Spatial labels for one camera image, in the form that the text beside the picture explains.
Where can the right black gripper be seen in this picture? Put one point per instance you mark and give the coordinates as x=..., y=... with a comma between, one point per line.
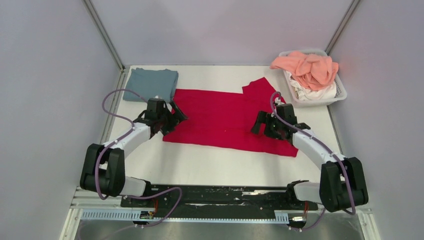
x=264, y=117

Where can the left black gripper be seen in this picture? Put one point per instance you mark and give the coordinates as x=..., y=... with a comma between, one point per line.
x=178, y=117

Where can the red t-shirt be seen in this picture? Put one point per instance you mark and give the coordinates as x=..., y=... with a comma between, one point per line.
x=224, y=119

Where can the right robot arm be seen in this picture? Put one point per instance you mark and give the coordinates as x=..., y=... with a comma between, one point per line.
x=342, y=183

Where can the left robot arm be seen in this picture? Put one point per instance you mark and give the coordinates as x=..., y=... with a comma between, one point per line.
x=104, y=169

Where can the folded blue t-shirt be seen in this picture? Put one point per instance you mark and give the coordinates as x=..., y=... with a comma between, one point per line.
x=144, y=84

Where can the peach t-shirt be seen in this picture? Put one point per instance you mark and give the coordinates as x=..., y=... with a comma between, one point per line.
x=311, y=71

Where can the white t-shirt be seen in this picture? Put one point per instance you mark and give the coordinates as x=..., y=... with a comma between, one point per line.
x=306, y=94

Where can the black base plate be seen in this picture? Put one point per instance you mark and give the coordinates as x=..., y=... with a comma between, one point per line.
x=219, y=202

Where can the right corner metal post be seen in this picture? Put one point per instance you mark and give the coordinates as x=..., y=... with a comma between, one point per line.
x=354, y=4

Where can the corner metal post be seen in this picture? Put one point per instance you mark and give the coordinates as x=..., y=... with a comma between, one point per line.
x=103, y=33
x=354, y=4

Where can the aluminium frame rail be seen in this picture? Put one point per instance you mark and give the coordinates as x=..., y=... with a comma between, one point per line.
x=86, y=205

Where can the left corner metal post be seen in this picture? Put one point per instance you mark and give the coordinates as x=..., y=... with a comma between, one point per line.
x=103, y=33

